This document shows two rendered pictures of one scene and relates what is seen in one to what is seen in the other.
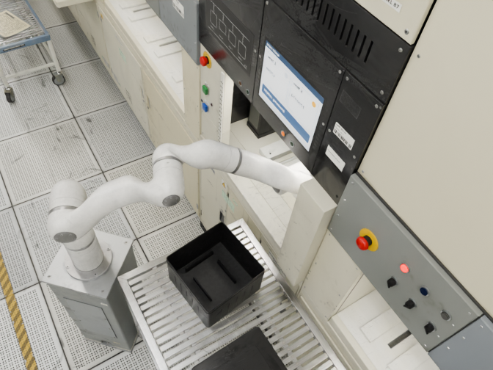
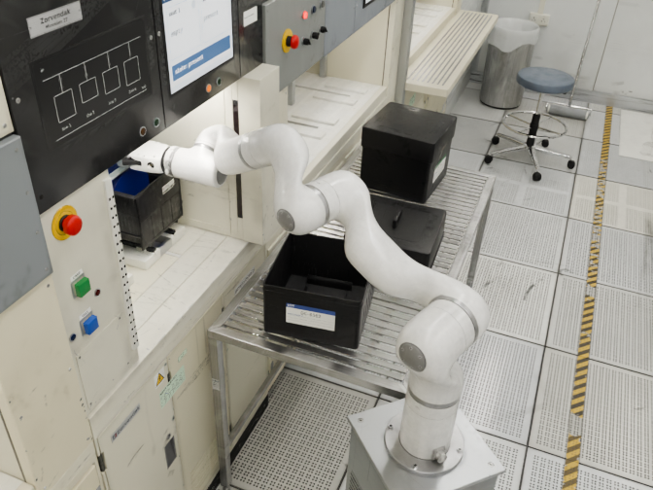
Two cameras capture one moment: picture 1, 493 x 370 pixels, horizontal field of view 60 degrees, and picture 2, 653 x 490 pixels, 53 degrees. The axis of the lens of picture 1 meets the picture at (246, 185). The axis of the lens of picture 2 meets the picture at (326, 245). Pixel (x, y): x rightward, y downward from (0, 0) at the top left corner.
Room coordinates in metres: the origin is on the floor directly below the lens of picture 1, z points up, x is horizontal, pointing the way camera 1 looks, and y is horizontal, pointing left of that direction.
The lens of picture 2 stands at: (1.52, 1.34, 2.03)
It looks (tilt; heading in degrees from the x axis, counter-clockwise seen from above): 35 degrees down; 238
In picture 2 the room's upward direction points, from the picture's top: 3 degrees clockwise
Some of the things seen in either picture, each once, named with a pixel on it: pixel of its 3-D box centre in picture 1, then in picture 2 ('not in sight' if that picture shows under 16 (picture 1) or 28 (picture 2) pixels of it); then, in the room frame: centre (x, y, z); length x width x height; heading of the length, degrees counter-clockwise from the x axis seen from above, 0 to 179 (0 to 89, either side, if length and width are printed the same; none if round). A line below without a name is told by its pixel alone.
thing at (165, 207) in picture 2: not in sight; (129, 190); (1.14, -0.35, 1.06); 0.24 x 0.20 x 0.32; 38
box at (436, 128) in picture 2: not in sight; (406, 151); (0.03, -0.46, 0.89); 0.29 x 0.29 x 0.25; 33
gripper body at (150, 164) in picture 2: not in sight; (154, 157); (1.08, -0.27, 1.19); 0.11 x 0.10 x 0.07; 128
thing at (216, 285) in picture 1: (215, 273); (322, 287); (0.73, 0.08, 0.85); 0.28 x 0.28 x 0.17; 46
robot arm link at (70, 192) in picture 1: (71, 213); (432, 357); (0.79, 0.62, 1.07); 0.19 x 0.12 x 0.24; 17
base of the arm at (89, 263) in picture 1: (84, 248); (429, 415); (0.76, 0.61, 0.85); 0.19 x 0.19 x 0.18
